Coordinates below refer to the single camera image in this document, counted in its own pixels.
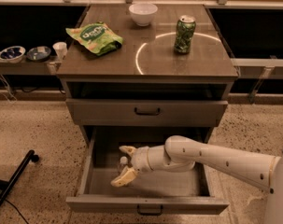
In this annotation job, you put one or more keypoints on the grey side shelf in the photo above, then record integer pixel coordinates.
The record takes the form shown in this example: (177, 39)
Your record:
(28, 68)

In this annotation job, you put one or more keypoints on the clear plastic water bottle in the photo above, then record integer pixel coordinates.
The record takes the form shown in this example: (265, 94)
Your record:
(123, 165)

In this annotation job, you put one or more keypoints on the black stand leg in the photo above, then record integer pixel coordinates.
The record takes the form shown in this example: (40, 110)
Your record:
(6, 186)

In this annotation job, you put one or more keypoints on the dark blue bowl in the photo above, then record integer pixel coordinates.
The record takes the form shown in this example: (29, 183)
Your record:
(38, 54)

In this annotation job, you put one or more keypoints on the grey drawer cabinet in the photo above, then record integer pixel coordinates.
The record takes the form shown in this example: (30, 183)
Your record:
(147, 67)

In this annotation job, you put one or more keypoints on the white paper cup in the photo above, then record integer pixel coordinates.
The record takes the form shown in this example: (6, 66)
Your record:
(60, 49)

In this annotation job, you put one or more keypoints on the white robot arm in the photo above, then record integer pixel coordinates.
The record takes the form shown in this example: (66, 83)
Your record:
(180, 153)

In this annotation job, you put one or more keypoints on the green snack bag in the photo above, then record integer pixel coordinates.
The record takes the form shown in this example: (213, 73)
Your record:
(96, 37)

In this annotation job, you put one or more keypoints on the grey open middle drawer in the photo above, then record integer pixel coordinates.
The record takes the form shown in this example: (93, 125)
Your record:
(149, 195)

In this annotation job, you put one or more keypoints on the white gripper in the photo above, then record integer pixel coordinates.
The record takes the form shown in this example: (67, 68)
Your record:
(140, 160)

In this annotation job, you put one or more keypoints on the green soda can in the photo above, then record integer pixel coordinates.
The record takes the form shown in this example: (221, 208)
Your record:
(185, 29)

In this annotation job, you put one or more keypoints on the blue patterned bowl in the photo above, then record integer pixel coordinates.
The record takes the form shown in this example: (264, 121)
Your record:
(12, 54)

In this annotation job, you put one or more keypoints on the grey upper drawer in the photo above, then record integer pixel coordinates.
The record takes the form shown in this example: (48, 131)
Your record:
(150, 113)

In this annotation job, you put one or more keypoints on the white bowl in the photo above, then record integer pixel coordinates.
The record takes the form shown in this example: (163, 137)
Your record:
(143, 14)

